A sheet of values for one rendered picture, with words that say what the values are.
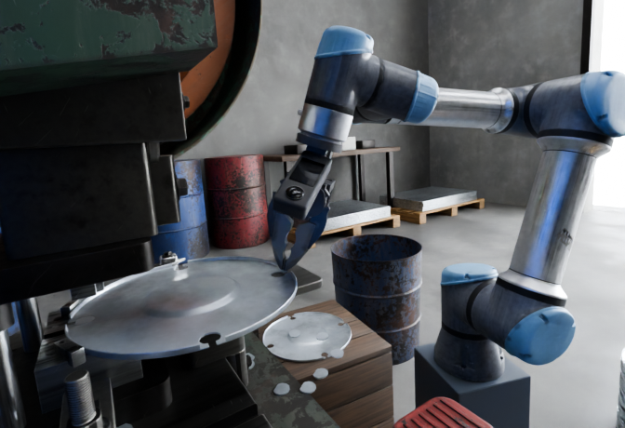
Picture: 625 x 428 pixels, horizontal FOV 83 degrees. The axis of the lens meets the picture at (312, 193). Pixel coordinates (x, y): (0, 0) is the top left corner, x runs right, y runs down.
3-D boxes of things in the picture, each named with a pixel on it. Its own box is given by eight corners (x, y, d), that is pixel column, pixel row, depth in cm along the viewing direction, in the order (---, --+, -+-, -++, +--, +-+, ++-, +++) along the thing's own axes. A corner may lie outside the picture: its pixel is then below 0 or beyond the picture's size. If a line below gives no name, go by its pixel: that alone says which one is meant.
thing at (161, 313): (82, 285, 55) (82, 280, 55) (259, 249, 68) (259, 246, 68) (38, 401, 29) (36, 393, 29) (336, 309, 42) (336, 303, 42)
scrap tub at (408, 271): (380, 312, 200) (378, 229, 193) (443, 345, 164) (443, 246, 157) (319, 337, 178) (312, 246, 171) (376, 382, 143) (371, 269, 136)
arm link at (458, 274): (470, 304, 89) (471, 253, 87) (515, 330, 76) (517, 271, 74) (430, 314, 85) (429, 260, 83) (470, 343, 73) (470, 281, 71)
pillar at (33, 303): (46, 341, 48) (27, 241, 46) (44, 348, 46) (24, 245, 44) (25, 346, 47) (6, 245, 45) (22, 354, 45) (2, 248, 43)
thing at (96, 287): (103, 280, 45) (99, 252, 44) (104, 293, 41) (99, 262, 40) (73, 287, 43) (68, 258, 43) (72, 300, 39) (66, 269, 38)
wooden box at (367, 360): (338, 377, 147) (333, 299, 142) (395, 446, 112) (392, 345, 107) (243, 413, 130) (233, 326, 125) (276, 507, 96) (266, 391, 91)
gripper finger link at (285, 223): (290, 259, 60) (304, 208, 59) (281, 272, 55) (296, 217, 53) (272, 253, 61) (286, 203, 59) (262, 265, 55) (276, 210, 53)
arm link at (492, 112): (523, 91, 84) (331, 74, 70) (568, 83, 74) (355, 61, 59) (519, 140, 86) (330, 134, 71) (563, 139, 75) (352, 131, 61)
